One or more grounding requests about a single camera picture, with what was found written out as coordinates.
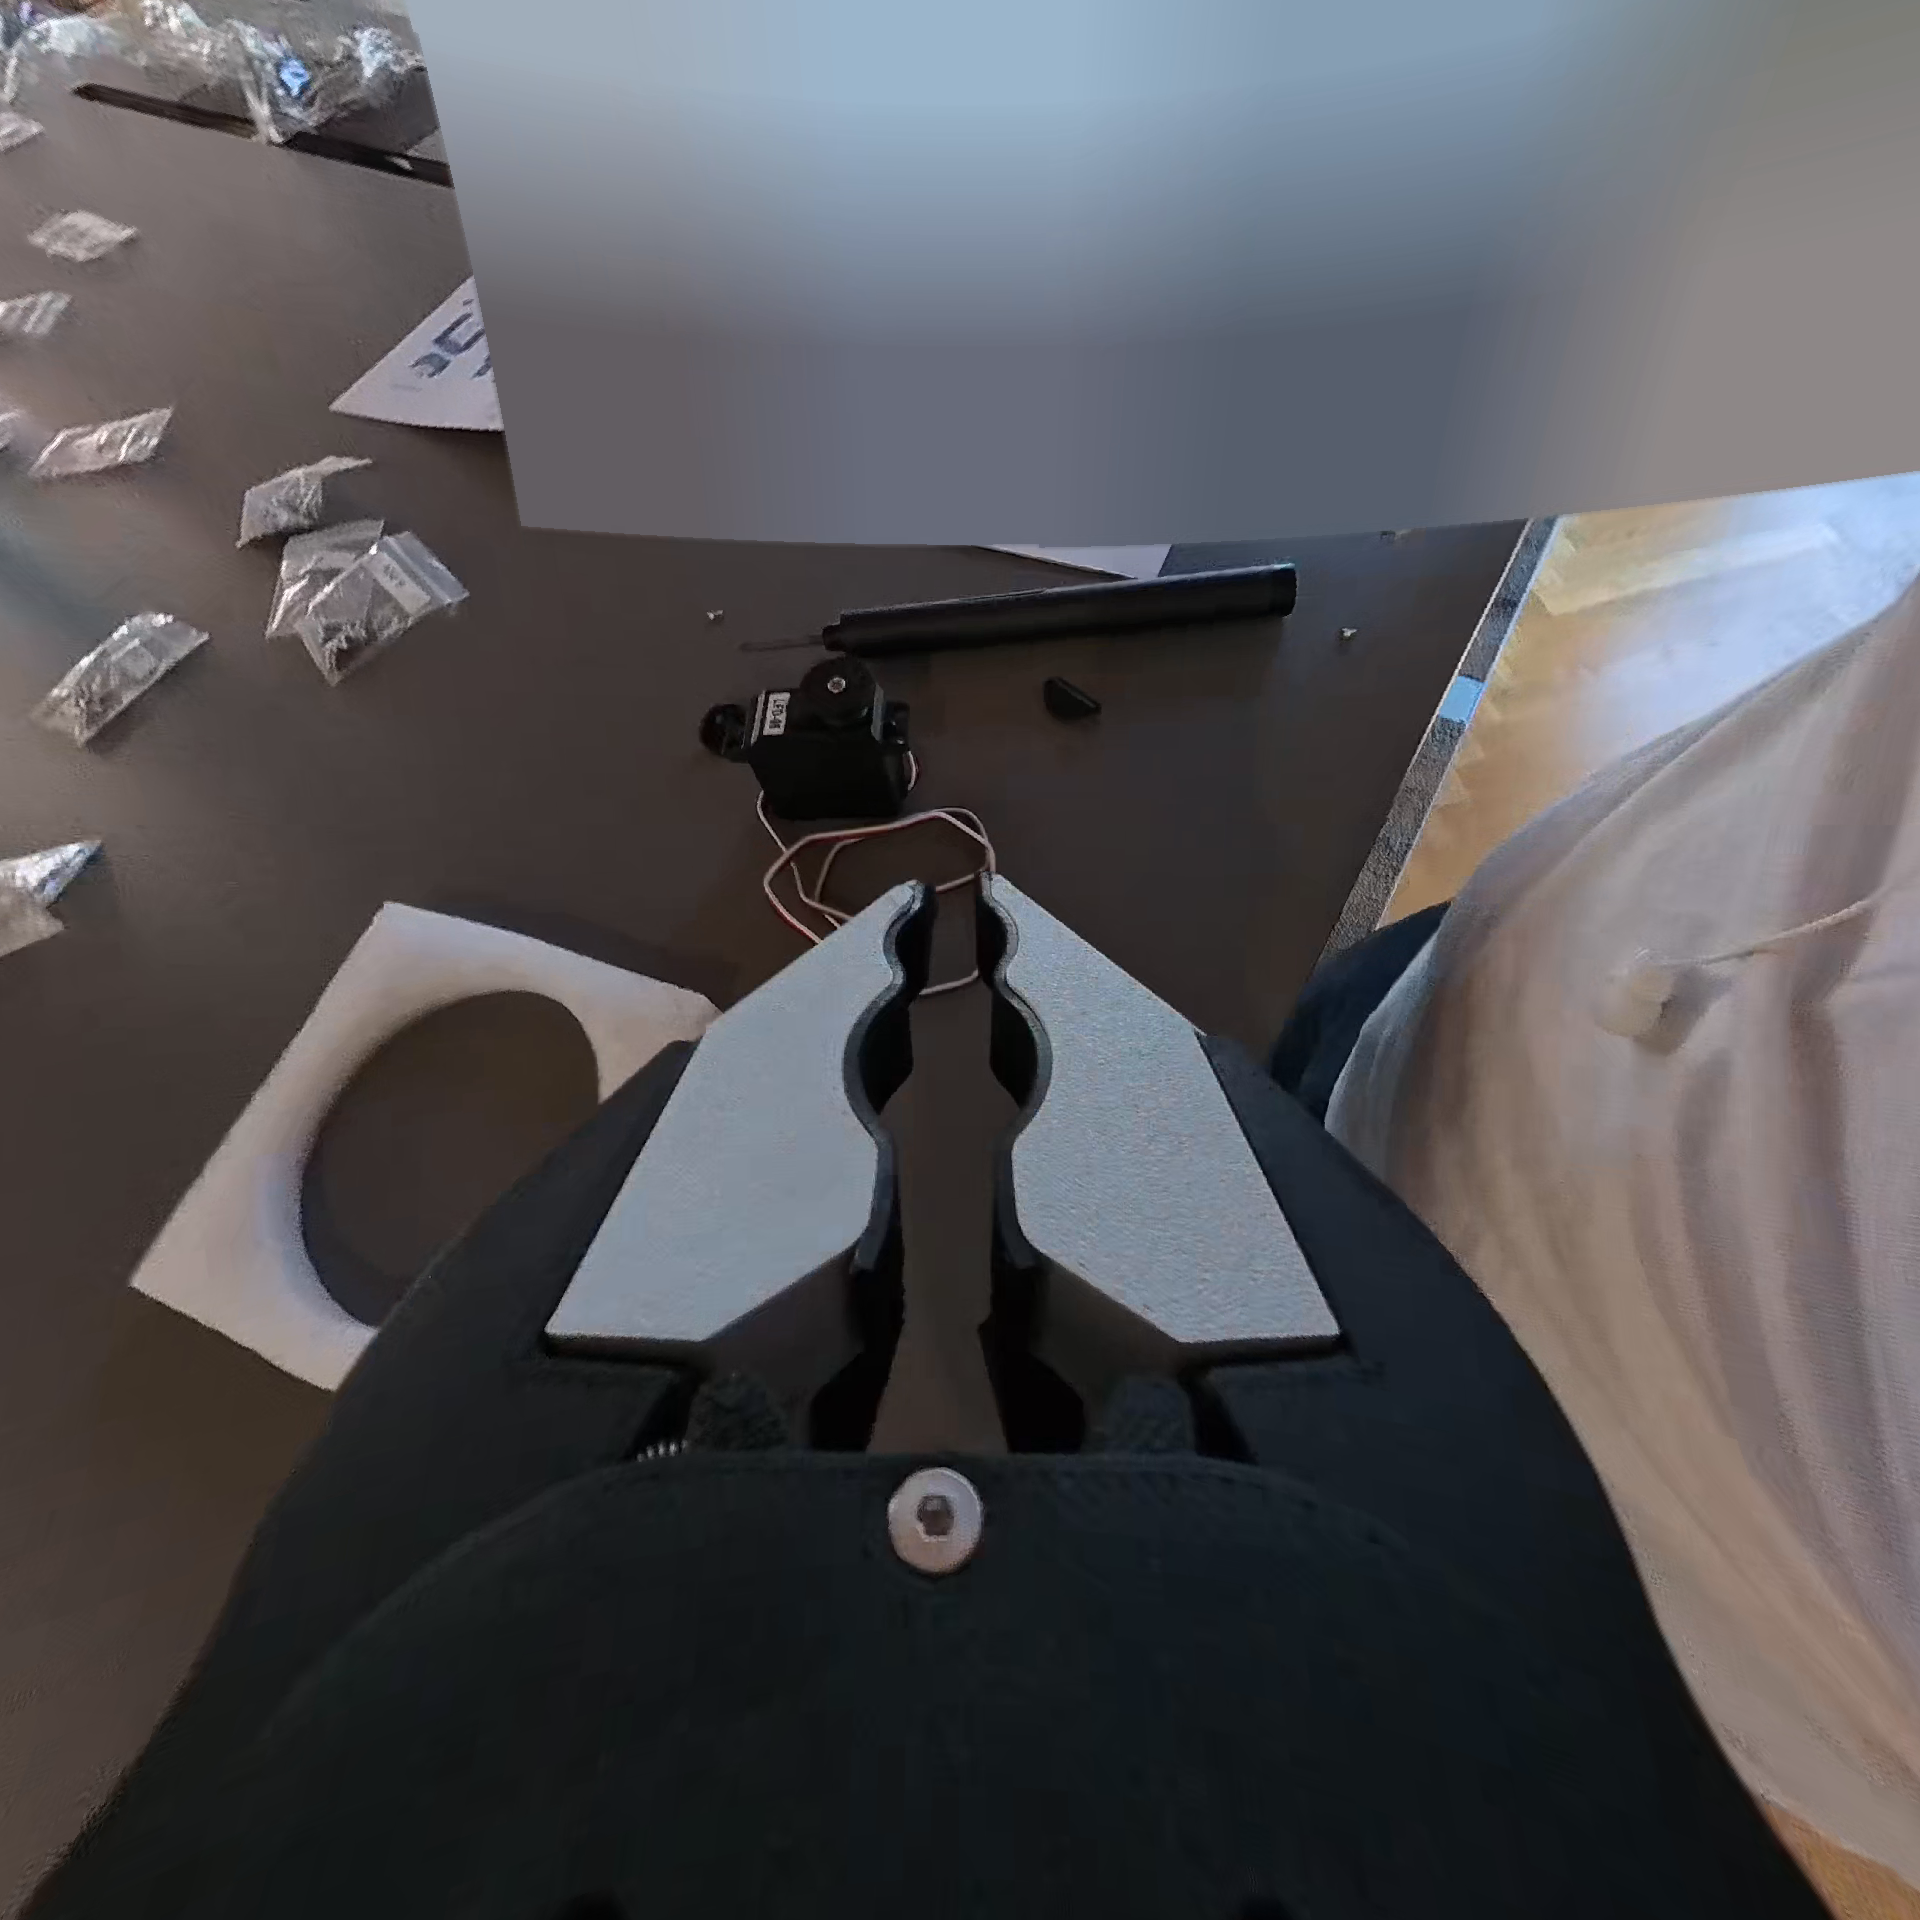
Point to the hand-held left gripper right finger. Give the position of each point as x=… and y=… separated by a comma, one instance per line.
x=1170, y=1170

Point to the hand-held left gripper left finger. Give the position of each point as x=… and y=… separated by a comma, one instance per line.
x=735, y=1170

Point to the white foam square frame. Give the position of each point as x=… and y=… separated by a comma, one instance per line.
x=405, y=944

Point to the black screwdriver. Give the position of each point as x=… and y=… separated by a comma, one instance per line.
x=1079, y=608

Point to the dark grey desk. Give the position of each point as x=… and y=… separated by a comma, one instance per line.
x=376, y=751

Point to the small black plastic part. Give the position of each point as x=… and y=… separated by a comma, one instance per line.
x=1073, y=700

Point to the person in white shirt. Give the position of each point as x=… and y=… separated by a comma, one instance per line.
x=1650, y=1348

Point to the illustrated instruction booklet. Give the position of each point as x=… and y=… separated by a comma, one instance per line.
x=435, y=390

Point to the crumpled clear plastic wrap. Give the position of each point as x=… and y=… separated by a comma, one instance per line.
x=106, y=36
x=322, y=76

